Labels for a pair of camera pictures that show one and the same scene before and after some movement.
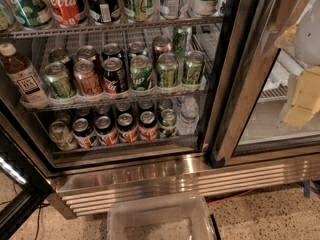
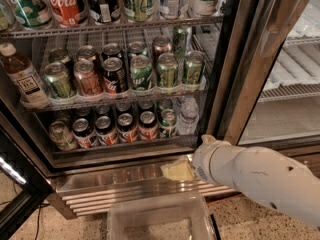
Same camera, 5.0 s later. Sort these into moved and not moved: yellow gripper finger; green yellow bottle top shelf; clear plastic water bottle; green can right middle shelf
Moved: yellow gripper finger
Not moved: clear plastic water bottle; green can right middle shelf; green yellow bottle top shelf
